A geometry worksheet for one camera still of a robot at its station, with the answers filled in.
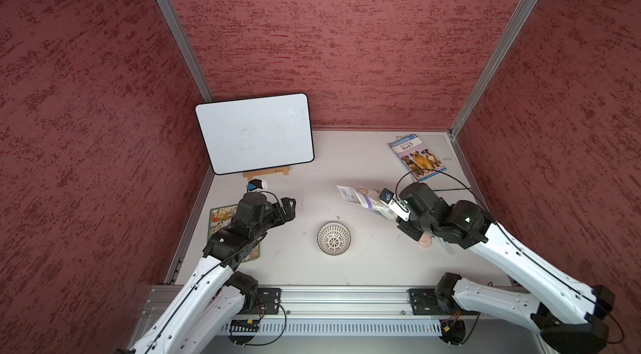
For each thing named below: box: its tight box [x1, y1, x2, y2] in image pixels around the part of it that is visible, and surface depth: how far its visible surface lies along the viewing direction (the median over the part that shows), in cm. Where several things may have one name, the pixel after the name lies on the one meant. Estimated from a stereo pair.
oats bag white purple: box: [336, 185, 397, 219], surface depth 65 cm
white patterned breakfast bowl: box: [317, 222, 352, 257], surface depth 87 cm
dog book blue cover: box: [388, 134, 447, 183], surface depth 109 cm
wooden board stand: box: [242, 166, 290, 182], surface depth 102 cm
